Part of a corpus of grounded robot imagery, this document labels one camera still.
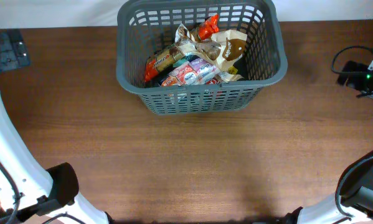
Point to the Kleenex tissue multipack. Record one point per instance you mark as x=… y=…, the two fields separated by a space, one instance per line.
x=196 y=72

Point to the brown white cookie bag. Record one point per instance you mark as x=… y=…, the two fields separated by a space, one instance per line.
x=221 y=49

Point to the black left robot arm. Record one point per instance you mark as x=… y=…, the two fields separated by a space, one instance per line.
x=26 y=188

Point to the orange spaghetti packet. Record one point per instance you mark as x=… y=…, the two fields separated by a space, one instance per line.
x=165 y=58

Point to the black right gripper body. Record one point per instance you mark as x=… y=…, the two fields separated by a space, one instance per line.
x=362 y=78

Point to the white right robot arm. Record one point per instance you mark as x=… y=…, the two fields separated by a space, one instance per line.
x=352 y=201

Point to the beige snack bag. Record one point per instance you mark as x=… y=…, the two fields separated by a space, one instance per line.
x=231 y=75

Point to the grey plastic basket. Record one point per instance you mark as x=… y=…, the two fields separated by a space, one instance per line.
x=145 y=27

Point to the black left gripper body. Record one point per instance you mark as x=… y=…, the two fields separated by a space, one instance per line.
x=9 y=55

